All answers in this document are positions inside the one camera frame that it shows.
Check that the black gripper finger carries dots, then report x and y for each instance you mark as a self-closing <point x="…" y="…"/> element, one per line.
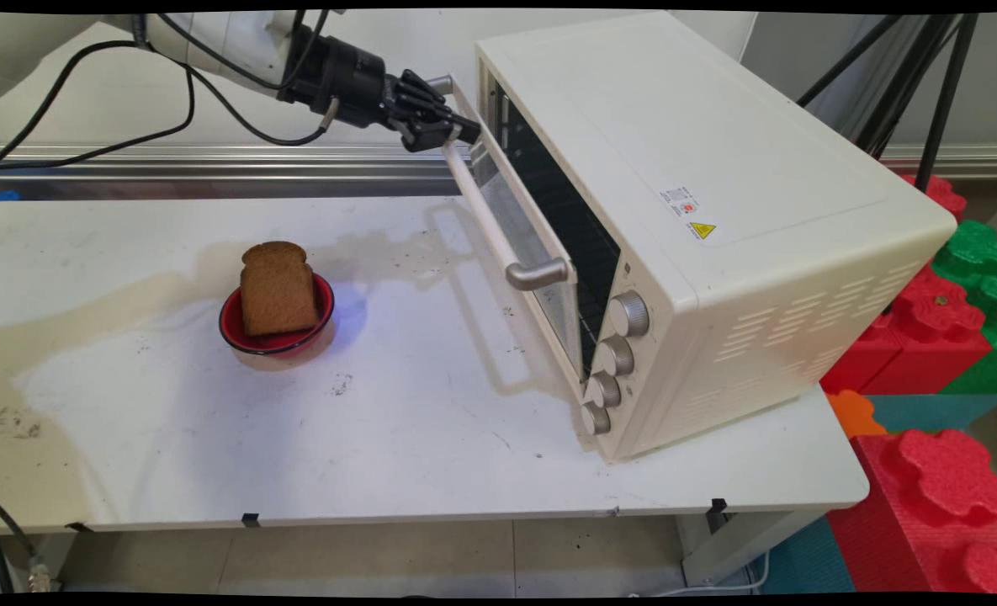
<point x="424" y="93"/>
<point x="435" y="130"/>

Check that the large red foam block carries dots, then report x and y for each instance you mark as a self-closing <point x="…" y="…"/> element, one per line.
<point x="927" y="513"/>

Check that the warning label sticker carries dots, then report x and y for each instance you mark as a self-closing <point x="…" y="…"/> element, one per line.
<point x="688" y="210"/>

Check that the silver oven knob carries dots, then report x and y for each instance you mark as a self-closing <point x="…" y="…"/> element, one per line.
<point x="617" y="355"/>
<point x="630" y="313"/>
<point x="595" y="418"/>
<point x="605" y="390"/>

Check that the small red foam block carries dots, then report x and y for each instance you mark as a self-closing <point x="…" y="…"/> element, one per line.
<point x="944" y="195"/>

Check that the black tripod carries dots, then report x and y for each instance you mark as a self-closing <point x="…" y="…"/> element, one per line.
<point x="940" y="93"/>

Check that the red bowl black rim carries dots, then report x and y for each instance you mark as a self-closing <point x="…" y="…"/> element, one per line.
<point x="322" y="307"/>

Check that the aluminium rail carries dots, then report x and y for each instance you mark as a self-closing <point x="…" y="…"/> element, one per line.
<point x="212" y="164"/>

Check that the brown toast bread slice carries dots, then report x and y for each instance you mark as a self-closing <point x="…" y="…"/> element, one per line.
<point x="277" y="290"/>

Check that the teal foam mat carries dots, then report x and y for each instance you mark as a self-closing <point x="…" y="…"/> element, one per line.
<point x="936" y="411"/>
<point x="805" y="560"/>

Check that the orange foam piece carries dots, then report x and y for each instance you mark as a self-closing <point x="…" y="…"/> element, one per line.
<point x="856" y="414"/>

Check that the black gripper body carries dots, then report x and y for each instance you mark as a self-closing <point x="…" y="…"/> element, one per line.
<point x="359" y="84"/>

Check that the blue object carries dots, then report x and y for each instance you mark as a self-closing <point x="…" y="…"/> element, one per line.
<point x="0" y="195"/>

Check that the green foam block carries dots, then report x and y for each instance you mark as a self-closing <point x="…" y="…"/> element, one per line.
<point x="982" y="252"/>

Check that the cream toaster oven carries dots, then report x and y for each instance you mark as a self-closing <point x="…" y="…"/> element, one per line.
<point x="717" y="126"/>

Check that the white table leg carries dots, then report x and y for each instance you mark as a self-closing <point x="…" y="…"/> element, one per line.
<point x="742" y="543"/>

